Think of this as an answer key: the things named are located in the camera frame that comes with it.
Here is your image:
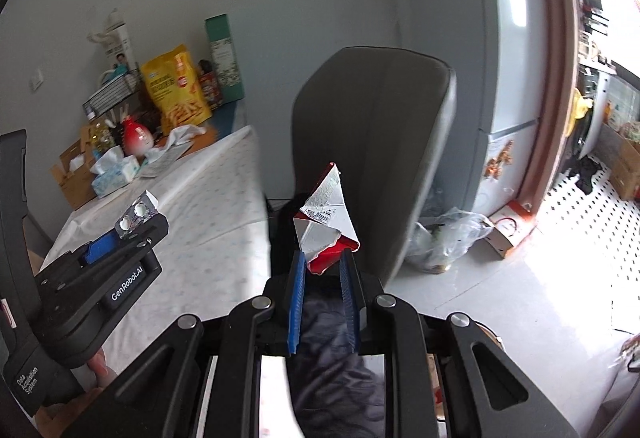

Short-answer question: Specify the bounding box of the black wire basket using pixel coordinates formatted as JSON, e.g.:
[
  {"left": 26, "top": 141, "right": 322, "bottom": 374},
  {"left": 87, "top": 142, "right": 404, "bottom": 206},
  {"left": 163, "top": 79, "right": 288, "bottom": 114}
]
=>
[{"left": 82, "top": 68, "right": 146, "bottom": 116}]

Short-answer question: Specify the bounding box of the white patterned tablecloth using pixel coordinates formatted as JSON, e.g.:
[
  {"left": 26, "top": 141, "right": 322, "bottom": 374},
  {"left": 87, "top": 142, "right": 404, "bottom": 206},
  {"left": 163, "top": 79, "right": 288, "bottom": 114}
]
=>
[{"left": 40, "top": 125, "right": 273, "bottom": 319}]

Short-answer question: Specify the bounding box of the dark grey clothing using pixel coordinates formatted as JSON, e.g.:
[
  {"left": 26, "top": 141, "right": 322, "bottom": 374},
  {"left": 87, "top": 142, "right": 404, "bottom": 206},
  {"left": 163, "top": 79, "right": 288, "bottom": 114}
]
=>
[{"left": 290, "top": 290, "right": 388, "bottom": 438}]

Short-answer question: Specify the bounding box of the blue white tissue box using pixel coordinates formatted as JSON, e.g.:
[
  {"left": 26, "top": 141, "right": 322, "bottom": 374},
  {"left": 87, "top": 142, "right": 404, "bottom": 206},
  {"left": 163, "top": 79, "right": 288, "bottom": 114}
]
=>
[{"left": 91, "top": 145, "right": 140, "bottom": 198}]

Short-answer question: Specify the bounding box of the pale blue fridge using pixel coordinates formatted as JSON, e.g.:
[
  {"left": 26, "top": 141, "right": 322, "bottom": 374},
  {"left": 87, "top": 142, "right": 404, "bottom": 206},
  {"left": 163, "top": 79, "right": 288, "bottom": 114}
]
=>
[{"left": 392, "top": 0, "right": 546, "bottom": 219}]

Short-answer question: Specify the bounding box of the crumpled white cloth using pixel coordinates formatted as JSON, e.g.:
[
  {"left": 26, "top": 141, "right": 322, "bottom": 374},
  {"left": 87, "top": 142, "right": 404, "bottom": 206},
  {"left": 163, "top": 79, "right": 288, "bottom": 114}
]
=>
[{"left": 155, "top": 124, "right": 207, "bottom": 149}]

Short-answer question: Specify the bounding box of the orange white cardboard box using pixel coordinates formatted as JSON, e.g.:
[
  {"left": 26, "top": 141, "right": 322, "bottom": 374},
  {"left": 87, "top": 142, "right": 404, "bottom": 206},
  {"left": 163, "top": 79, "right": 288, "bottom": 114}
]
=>
[{"left": 487, "top": 200, "right": 538, "bottom": 259}]

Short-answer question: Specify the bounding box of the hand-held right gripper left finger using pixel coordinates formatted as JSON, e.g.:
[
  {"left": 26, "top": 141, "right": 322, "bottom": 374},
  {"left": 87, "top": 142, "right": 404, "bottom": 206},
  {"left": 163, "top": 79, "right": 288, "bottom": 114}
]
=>
[{"left": 62, "top": 250, "right": 307, "bottom": 438}]

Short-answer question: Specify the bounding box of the red white vase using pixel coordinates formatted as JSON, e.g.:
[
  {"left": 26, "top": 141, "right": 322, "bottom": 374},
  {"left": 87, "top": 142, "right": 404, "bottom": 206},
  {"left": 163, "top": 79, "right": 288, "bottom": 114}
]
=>
[{"left": 121, "top": 115, "right": 153, "bottom": 158}]

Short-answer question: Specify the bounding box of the yellow snack bag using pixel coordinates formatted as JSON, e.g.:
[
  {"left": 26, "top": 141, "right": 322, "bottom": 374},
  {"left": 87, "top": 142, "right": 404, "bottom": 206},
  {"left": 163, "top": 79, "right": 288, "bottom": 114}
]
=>
[{"left": 139, "top": 44, "right": 213, "bottom": 131}]

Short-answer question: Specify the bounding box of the grey chair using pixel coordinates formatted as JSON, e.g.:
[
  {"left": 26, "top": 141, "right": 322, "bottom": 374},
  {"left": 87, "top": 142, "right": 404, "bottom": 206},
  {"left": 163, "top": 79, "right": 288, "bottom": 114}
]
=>
[{"left": 290, "top": 46, "right": 457, "bottom": 289}]

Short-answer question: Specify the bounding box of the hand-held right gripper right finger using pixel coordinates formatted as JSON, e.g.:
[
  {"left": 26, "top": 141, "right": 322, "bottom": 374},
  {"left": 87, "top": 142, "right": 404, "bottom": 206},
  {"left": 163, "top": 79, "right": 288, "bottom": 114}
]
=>
[{"left": 339, "top": 248, "right": 581, "bottom": 438}]

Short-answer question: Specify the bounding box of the tall white box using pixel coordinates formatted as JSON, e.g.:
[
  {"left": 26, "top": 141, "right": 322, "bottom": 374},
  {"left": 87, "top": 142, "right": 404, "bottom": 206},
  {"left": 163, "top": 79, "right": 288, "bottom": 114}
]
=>
[{"left": 102, "top": 15, "right": 135, "bottom": 79}]

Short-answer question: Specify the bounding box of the kitchen shelf with utensils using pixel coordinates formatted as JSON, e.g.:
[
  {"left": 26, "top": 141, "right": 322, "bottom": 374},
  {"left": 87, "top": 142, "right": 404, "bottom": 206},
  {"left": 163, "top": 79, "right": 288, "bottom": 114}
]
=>
[{"left": 575, "top": 0, "right": 613, "bottom": 69}]

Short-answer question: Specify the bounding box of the torn red white carton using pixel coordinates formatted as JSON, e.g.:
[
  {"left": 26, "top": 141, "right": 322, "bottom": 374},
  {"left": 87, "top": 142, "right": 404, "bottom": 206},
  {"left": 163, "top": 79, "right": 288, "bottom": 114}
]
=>
[{"left": 291, "top": 162, "right": 361, "bottom": 275}]

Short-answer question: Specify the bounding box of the clear plastic bag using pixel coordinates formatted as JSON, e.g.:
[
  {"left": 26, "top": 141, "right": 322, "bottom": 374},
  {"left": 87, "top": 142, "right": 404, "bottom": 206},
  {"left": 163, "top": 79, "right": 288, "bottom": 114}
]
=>
[{"left": 405, "top": 208, "right": 496, "bottom": 274}]

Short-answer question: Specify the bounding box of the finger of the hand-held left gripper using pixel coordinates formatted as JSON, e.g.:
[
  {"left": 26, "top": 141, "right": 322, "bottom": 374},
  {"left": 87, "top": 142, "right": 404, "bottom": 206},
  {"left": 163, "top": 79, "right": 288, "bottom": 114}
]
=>
[
  {"left": 75, "top": 230, "right": 122, "bottom": 265},
  {"left": 119, "top": 213, "right": 169, "bottom": 260}
]

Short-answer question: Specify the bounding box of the silver blister pack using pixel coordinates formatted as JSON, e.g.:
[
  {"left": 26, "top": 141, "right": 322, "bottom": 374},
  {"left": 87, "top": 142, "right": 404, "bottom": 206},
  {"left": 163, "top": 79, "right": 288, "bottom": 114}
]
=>
[{"left": 114, "top": 190, "right": 161, "bottom": 239}]

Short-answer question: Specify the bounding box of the yellow garment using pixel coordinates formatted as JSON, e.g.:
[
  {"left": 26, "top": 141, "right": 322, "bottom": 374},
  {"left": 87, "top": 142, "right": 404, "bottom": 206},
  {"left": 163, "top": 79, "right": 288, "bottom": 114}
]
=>
[{"left": 567, "top": 88, "right": 593, "bottom": 136}]

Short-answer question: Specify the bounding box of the black cloth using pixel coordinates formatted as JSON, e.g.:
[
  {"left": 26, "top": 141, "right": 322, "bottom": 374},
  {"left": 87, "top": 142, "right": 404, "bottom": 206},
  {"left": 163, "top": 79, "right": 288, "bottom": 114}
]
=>
[{"left": 567, "top": 158, "right": 608, "bottom": 194}]

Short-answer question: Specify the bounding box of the open brown cardboard box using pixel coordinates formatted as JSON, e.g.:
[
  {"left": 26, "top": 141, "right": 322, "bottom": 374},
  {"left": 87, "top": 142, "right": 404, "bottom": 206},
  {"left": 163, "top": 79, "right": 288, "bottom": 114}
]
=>
[{"left": 50, "top": 125, "right": 101, "bottom": 211}]

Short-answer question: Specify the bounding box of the red snack packet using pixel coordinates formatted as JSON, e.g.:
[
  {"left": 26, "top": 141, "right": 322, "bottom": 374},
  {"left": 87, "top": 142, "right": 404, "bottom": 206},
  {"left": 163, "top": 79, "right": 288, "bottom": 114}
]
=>
[{"left": 199, "top": 60, "right": 225, "bottom": 111}]

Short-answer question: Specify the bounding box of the tall green box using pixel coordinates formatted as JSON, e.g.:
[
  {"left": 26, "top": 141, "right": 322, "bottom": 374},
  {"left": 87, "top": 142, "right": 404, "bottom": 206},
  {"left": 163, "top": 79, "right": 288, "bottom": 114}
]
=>
[{"left": 204, "top": 14, "right": 246, "bottom": 106}]

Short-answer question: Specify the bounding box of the person's left hand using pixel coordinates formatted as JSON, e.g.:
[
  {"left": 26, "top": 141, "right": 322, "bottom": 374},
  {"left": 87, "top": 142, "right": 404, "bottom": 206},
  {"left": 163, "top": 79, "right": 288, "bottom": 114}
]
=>
[{"left": 86, "top": 347, "right": 120, "bottom": 391}]

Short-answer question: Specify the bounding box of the yellow oil bottle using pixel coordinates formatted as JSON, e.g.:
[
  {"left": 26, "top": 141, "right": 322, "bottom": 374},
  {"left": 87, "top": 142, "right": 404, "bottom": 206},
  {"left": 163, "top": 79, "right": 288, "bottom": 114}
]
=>
[{"left": 87, "top": 118, "right": 123, "bottom": 154}]

